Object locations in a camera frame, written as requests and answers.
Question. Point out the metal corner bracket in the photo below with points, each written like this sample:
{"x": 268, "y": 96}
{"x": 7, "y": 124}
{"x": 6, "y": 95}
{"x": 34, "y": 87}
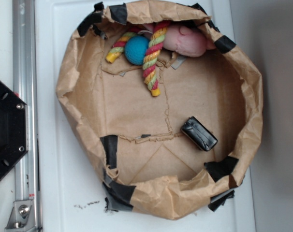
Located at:
{"x": 22, "y": 217}

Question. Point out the aluminium frame rail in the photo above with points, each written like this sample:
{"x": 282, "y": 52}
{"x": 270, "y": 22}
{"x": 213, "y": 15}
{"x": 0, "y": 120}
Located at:
{"x": 24, "y": 80}

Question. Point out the black taped box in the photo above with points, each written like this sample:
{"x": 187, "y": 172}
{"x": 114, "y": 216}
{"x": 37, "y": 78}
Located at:
{"x": 199, "y": 134}

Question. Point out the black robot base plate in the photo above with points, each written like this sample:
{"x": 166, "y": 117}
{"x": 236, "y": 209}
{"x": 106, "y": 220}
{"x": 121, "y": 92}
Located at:
{"x": 13, "y": 135}

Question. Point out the blue ball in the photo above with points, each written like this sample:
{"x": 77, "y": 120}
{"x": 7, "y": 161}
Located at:
{"x": 135, "y": 49}

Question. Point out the pink plush toy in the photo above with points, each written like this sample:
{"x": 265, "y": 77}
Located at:
{"x": 186, "y": 41}

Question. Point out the brown paper bag bin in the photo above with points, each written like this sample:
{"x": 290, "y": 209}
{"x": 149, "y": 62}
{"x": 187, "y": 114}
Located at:
{"x": 134, "y": 140}

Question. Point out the colourful rope toy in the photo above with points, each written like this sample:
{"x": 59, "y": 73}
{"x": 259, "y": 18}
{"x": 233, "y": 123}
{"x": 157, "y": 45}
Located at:
{"x": 151, "y": 56}

